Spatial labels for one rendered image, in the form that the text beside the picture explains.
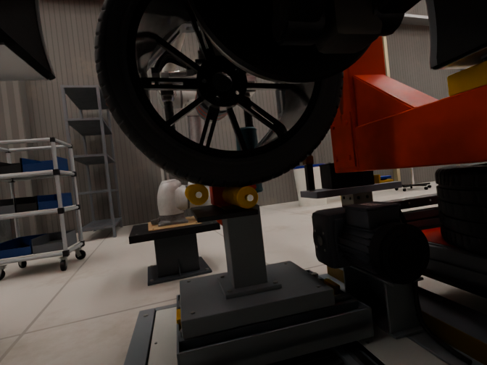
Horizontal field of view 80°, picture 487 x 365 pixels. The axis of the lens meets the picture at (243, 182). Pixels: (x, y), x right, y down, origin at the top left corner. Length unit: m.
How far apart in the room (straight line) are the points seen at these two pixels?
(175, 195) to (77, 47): 3.99
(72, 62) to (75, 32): 0.46
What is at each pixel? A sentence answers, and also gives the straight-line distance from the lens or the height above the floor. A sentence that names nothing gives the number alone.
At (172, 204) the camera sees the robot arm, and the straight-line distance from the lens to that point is 1.82.
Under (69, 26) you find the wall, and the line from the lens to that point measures 5.62.
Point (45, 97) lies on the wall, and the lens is 5.31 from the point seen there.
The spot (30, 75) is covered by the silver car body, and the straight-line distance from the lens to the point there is 0.59.
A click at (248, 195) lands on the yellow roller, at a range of 0.72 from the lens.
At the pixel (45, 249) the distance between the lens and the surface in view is 2.67.
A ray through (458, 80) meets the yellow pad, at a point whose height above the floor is 0.71.
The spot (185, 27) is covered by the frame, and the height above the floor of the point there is 1.08.
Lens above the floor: 0.54
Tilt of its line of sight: 1 degrees down
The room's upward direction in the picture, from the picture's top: 6 degrees counter-clockwise
